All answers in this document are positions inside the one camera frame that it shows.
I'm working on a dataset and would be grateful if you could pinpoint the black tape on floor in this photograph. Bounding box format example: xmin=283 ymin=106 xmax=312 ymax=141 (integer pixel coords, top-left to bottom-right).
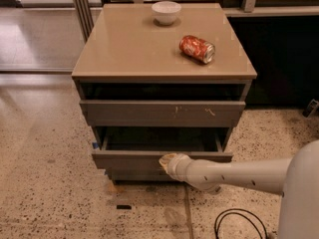
xmin=117 ymin=204 xmax=132 ymax=210

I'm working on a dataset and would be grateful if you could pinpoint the blue tape piece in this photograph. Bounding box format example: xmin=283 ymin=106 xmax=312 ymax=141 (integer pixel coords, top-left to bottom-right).
xmin=92 ymin=142 xmax=99 ymax=149

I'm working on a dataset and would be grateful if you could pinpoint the white ceramic bowl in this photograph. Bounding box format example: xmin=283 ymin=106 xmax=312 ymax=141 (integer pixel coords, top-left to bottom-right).
xmin=152 ymin=1 xmax=181 ymax=25

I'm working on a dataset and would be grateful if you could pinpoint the black floor cable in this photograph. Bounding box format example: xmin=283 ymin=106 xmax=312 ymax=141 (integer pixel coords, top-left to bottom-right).
xmin=213 ymin=208 xmax=269 ymax=239

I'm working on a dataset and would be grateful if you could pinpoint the grey top drawer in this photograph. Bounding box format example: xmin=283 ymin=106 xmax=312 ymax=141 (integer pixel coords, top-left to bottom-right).
xmin=80 ymin=100 xmax=245 ymax=127

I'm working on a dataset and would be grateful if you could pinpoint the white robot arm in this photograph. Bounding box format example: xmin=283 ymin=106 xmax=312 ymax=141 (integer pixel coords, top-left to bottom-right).
xmin=159 ymin=140 xmax=319 ymax=239

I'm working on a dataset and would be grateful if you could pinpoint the grey drawer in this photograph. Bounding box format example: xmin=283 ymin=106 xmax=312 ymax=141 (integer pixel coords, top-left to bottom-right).
xmin=80 ymin=100 xmax=245 ymax=127
xmin=92 ymin=128 xmax=233 ymax=170

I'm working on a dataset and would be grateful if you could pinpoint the red soda can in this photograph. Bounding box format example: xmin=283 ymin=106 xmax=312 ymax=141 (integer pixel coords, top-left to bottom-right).
xmin=179 ymin=35 xmax=215 ymax=64

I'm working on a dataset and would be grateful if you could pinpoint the grey-brown drawer cabinet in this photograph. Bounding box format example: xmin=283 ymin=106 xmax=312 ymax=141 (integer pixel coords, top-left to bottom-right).
xmin=72 ymin=4 xmax=256 ymax=181

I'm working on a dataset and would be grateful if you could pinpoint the small black floor device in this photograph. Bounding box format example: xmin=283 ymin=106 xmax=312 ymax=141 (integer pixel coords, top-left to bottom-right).
xmin=302 ymin=99 xmax=319 ymax=118

